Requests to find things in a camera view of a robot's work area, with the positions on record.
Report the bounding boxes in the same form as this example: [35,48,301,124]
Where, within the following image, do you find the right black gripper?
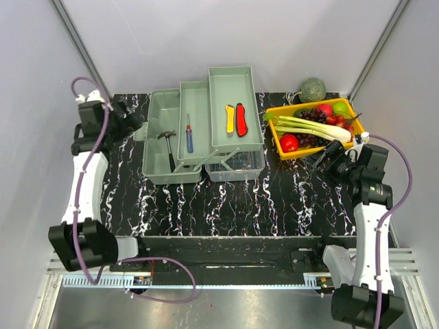
[300,139,361,189]

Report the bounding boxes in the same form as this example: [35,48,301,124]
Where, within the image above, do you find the black handled hammer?
[157,131,176,173]

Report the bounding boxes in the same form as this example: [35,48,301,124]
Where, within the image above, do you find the red utility knife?
[235,103,248,137]

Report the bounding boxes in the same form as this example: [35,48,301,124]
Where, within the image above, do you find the clear plastic tool box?
[134,66,265,185]

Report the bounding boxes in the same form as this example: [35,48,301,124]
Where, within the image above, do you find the yellow utility knife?
[225,104,235,137]

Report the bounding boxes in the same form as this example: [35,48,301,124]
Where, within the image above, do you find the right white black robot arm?
[311,140,405,328]

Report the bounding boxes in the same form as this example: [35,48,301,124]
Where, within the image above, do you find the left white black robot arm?
[48,90,149,271]

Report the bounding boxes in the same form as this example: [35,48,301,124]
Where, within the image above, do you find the red cherries bunch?
[326,115,355,133]

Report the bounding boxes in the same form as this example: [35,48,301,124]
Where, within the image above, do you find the dark purple grapes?
[300,108,327,124]

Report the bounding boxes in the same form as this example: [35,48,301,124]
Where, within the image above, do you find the red pink apple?
[316,103,333,117]

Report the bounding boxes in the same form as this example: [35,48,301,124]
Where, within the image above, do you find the green apple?
[332,101,349,115]

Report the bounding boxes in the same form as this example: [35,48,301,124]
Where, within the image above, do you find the green celery stalk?
[263,113,333,136]

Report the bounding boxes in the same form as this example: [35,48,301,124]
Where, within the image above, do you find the marbled black mat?
[68,93,383,238]

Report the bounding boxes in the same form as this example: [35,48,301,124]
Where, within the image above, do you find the green netted melon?
[298,77,327,103]

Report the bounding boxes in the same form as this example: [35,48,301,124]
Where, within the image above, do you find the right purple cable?
[366,134,413,328]

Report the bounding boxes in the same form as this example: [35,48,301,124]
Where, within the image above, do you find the aluminium frame rail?
[47,248,420,275]

